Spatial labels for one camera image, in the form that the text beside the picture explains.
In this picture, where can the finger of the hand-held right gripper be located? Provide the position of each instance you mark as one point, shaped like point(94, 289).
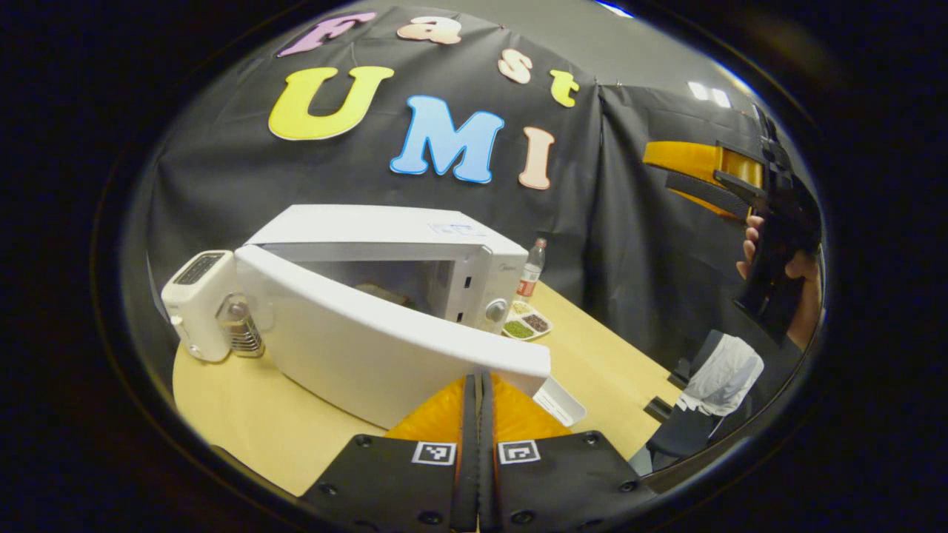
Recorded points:
point(681, 157)
point(703, 192)

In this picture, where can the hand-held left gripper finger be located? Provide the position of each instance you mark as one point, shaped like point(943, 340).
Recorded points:
point(486, 459)
point(468, 459)

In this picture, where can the white microwave oven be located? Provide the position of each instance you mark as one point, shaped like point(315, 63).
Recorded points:
point(355, 340)

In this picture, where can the small double ceiling light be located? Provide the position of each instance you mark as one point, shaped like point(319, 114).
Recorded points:
point(709, 93)

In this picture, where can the black backdrop cloth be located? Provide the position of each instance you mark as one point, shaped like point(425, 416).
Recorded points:
point(629, 244)

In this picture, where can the white ribbed tray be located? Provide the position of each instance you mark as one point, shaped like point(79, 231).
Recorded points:
point(563, 403)

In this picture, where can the white divided bean dish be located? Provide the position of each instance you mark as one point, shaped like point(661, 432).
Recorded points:
point(527, 322)

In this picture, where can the white plastic bag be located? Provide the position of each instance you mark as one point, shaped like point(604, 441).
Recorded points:
point(722, 374)

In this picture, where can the long ceiling light panel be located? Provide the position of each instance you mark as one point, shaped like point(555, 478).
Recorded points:
point(613, 7)

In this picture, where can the clear red label bottle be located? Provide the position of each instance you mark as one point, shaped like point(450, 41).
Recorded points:
point(530, 274)

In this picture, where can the black chair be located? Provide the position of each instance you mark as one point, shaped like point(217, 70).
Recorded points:
point(689, 437)

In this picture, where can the small glass metal jar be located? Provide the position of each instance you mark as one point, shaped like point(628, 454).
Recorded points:
point(241, 329)

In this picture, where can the white toaster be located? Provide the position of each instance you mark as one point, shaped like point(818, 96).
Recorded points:
point(194, 311)

